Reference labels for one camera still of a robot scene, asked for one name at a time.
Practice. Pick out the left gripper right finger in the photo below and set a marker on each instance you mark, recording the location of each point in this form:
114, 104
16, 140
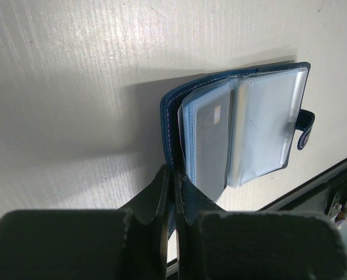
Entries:
216, 244

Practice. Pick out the blue leather card holder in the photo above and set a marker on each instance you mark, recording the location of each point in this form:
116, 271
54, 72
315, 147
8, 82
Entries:
265, 112

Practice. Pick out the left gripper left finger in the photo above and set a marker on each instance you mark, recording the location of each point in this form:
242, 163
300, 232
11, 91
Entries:
125, 243

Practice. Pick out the black VIP credit card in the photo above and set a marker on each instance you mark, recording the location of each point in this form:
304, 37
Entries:
212, 136

